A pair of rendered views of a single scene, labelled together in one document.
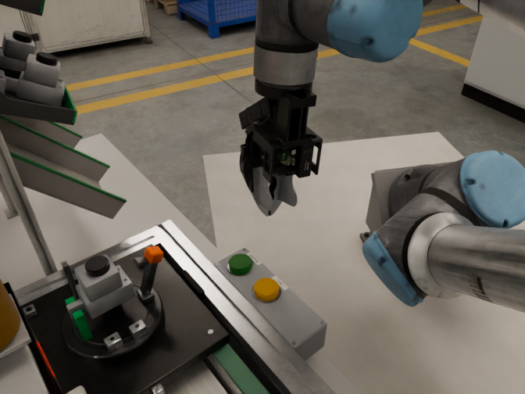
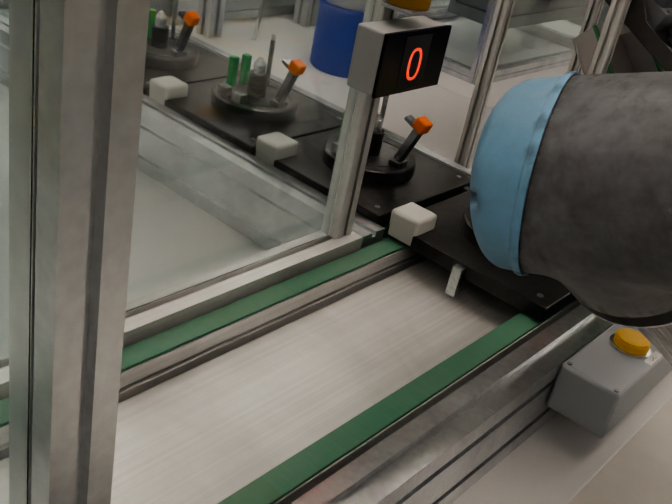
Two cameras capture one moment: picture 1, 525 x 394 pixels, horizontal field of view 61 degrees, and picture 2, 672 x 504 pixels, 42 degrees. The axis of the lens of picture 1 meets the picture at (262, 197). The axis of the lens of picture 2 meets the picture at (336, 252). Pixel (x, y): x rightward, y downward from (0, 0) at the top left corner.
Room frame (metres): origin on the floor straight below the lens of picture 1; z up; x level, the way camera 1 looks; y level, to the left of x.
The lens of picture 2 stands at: (-0.11, -0.73, 1.47)
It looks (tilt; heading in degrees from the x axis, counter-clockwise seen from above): 29 degrees down; 74
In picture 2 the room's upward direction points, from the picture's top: 12 degrees clockwise
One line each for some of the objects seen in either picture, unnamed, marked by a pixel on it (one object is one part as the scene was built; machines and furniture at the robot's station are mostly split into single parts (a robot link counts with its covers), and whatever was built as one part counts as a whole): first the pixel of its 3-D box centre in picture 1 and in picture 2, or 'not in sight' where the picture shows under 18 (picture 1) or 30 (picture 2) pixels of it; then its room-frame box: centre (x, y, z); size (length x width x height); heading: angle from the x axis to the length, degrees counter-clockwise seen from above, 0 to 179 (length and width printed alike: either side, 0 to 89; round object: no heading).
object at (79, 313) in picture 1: (82, 325); not in sight; (0.36, 0.24, 1.01); 0.01 x 0.01 x 0.05; 38
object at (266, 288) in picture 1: (266, 290); (630, 344); (0.47, -0.01, 0.96); 0.04 x 0.04 x 0.02
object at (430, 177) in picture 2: not in sight; (372, 137); (0.24, 0.42, 1.01); 0.24 x 0.24 x 0.13; 38
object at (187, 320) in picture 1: (117, 326); (510, 244); (0.40, 0.22, 0.96); 0.24 x 0.24 x 0.02; 38
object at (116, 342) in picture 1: (113, 342); not in sight; (0.35, 0.20, 1.00); 0.02 x 0.01 x 0.02; 128
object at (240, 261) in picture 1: (240, 265); not in sight; (0.52, 0.04, 0.96); 0.04 x 0.04 x 0.02
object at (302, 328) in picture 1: (266, 302); (621, 366); (0.47, -0.01, 0.93); 0.21 x 0.07 x 0.06; 38
